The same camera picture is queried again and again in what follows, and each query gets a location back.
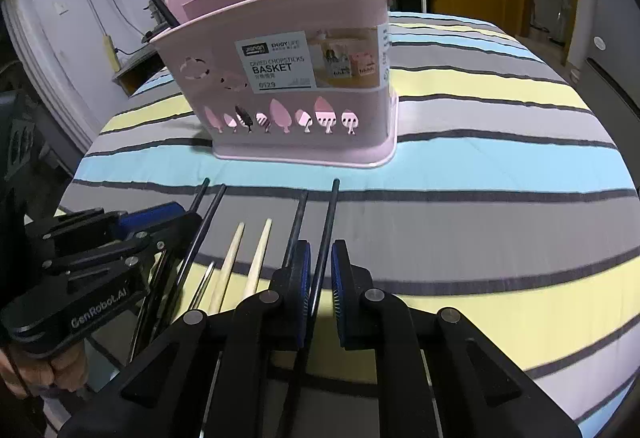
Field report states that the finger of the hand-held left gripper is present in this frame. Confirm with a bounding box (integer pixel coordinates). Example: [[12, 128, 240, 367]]
[[42, 212, 202, 289], [25, 201, 186, 244]]

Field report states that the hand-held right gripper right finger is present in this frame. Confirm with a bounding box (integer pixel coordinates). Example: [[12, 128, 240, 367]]
[[330, 239, 583, 438]]

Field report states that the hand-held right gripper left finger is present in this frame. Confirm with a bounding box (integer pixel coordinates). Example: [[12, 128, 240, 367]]
[[57, 241, 312, 438]]

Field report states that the wooden chopstick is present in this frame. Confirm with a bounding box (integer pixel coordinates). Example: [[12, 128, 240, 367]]
[[243, 218, 273, 296], [207, 222, 246, 316]]

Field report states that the pink chopstick basket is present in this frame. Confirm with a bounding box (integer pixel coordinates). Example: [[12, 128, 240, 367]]
[[151, 0, 399, 167]]

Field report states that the person's left hand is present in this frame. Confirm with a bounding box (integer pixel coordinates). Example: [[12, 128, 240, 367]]
[[0, 349, 87, 395]]

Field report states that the silver metal chopstick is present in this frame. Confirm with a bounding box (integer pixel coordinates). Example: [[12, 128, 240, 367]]
[[189, 261, 217, 314]]

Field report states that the striped bed sheet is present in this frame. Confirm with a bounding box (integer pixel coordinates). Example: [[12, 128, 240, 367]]
[[55, 11, 640, 438]]

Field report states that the beige power strip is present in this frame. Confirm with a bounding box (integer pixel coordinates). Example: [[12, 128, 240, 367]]
[[101, 34, 121, 72]]

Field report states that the white panelled door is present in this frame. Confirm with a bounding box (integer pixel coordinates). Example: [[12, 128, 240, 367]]
[[0, 0, 103, 154]]

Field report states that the metal pot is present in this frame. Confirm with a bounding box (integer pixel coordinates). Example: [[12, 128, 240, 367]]
[[141, 0, 173, 42]]

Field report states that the grey cabinet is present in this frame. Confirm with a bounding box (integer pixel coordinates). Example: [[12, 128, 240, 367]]
[[582, 31, 640, 131]]

